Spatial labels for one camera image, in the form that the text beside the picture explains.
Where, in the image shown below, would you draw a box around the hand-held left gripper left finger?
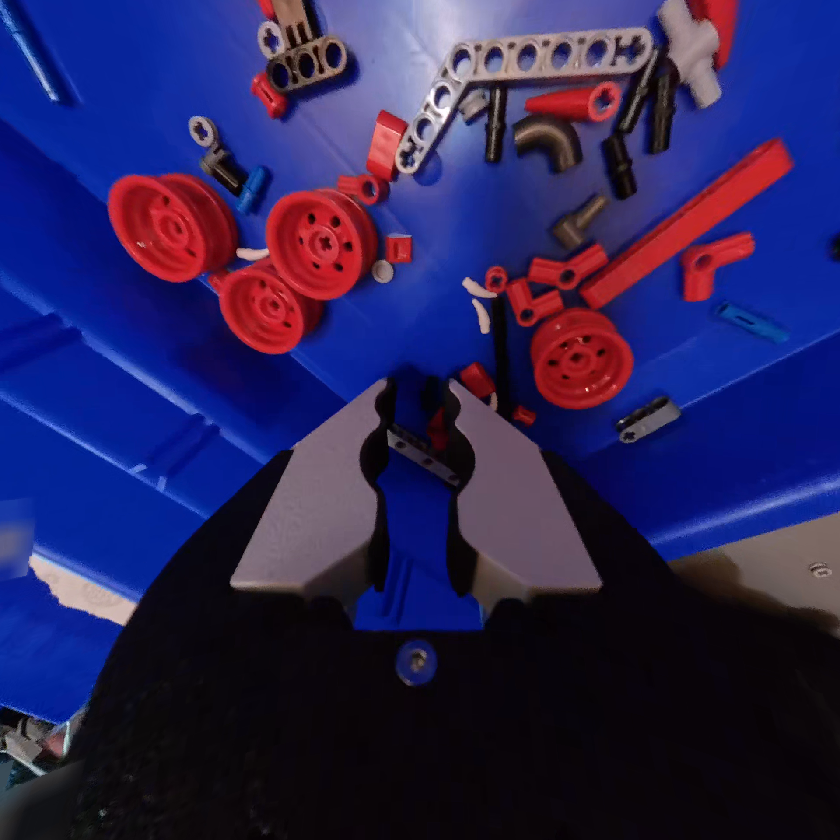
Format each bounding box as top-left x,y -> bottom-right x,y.
231,377 -> 396,626

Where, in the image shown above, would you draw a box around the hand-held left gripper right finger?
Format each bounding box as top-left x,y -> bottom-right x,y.
445,378 -> 602,622

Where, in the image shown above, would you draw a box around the blue plastic bin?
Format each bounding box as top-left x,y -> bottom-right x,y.
0,0 -> 840,632
0,571 -> 135,726

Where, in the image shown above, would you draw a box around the red toy wheel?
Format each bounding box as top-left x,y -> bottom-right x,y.
529,307 -> 636,412
209,258 -> 327,356
264,188 -> 381,302
107,172 -> 239,284

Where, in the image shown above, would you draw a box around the dark grey toy elbow pipe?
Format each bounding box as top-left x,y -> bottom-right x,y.
512,115 -> 585,174

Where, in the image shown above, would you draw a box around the grey straight toy beam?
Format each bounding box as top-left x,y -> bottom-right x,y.
386,424 -> 465,488

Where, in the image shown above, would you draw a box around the red small toy connector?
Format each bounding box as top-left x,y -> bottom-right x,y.
250,71 -> 291,120
424,406 -> 455,455

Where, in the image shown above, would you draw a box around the grey short toy beam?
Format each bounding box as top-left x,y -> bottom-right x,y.
616,394 -> 683,446

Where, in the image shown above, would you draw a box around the black toy axle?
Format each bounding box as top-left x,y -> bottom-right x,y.
491,294 -> 515,419

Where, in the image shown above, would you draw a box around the red toy axle connector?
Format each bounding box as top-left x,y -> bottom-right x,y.
527,243 -> 610,291
504,277 -> 565,328

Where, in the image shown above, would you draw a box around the blue long toy pin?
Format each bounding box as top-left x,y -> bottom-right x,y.
714,301 -> 791,345

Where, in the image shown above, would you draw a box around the red angled toy connector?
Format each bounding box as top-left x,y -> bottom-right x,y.
679,230 -> 757,304

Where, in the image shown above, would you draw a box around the dark grey toy connector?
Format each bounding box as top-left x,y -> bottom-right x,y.
550,193 -> 611,250

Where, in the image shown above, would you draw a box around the red long toy beam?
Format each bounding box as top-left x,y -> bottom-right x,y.
577,138 -> 796,311

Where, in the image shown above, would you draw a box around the red toy bush connector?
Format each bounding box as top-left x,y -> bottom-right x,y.
336,172 -> 391,207

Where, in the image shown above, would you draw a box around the clear plastic bag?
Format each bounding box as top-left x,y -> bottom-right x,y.
0,705 -> 88,790

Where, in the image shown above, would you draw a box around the black toy connector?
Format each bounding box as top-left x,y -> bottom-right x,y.
199,144 -> 248,196

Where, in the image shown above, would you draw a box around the red curved toy brick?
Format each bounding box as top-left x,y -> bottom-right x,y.
365,109 -> 410,182

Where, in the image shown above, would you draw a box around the red toy cone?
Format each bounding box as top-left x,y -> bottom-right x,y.
524,80 -> 624,126

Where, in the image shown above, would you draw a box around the grey bent toy beam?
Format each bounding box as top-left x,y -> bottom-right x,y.
395,26 -> 655,175

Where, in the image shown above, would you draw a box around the pale grey toy axle connector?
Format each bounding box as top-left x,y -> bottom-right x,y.
656,0 -> 723,110

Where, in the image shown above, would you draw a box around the grey T-shaped toy beam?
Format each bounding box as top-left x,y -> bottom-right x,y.
264,0 -> 349,91

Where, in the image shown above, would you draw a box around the red curved toy panel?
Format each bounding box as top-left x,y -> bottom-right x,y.
689,0 -> 741,72

